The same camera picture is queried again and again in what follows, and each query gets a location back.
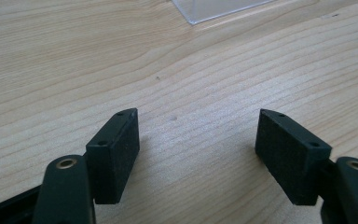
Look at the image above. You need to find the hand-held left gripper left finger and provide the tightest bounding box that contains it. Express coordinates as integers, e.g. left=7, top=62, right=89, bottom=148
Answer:
left=32, top=107, right=141, bottom=224

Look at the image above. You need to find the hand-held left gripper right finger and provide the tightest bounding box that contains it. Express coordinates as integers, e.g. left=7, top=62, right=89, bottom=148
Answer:
left=255, top=108, right=358, bottom=224

